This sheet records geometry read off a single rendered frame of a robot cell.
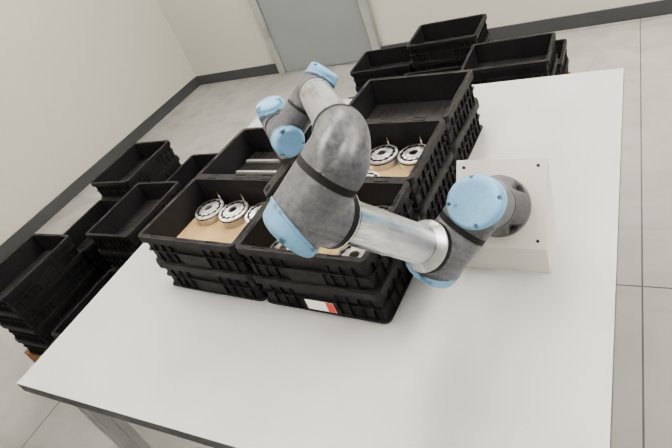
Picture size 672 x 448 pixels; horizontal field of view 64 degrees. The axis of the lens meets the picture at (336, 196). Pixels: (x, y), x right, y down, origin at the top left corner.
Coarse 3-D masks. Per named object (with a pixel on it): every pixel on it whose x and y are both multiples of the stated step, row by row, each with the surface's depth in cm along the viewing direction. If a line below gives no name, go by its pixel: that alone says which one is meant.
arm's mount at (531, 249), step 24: (456, 168) 136; (480, 168) 133; (504, 168) 130; (528, 168) 127; (528, 192) 127; (552, 216) 132; (504, 240) 129; (528, 240) 126; (552, 240) 132; (480, 264) 136; (504, 264) 133; (528, 264) 130
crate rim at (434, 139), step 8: (400, 120) 165; (408, 120) 163; (416, 120) 162; (424, 120) 161; (432, 120) 159; (440, 120) 157; (440, 128) 154; (432, 136) 152; (440, 136) 154; (432, 144) 149; (424, 152) 146; (432, 152) 150; (424, 160) 145; (416, 168) 142; (368, 176) 146; (376, 176) 145; (384, 176) 144; (408, 176) 140; (416, 176) 141
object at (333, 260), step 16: (400, 192) 135; (400, 208) 133; (256, 224) 146; (240, 240) 142; (256, 256) 138; (272, 256) 134; (288, 256) 131; (320, 256) 126; (336, 256) 124; (368, 256) 120
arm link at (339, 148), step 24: (312, 72) 118; (312, 96) 106; (336, 96) 103; (312, 120) 100; (336, 120) 87; (360, 120) 89; (312, 144) 85; (336, 144) 84; (360, 144) 85; (336, 168) 83; (360, 168) 85
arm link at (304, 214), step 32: (288, 192) 86; (320, 192) 84; (352, 192) 86; (288, 224) 86; (320, 224) 86; (352, 224) 91; (384, 224) 99; (416, 224) 108; (416, 256) 108; (448, 256) 111
